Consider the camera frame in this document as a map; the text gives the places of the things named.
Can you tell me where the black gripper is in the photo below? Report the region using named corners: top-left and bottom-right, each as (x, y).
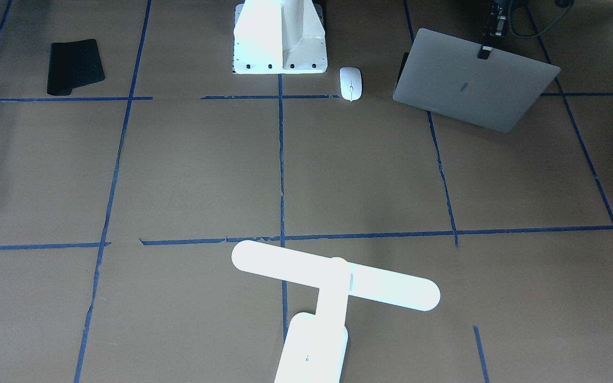
top-left (477, 1), bottom-right (514, 59)

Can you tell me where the white desk lamp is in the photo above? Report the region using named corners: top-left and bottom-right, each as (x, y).
top-left (231, 240), bottom-right (441, 382)

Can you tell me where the black mouse pad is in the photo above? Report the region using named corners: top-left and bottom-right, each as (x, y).
top-left (46, 38), bottom-right (105, 96)

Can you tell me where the grey laptop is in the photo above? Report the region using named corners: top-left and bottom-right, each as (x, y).
top-left (393, 28), bottom-right (560, 133)

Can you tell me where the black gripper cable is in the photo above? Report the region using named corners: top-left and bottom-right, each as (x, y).
top-left (509, 0), bottom-right (576, 39)

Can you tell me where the white computer mouse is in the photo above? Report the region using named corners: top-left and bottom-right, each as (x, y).
top-left (339, 67), bottom-right (362, 102)

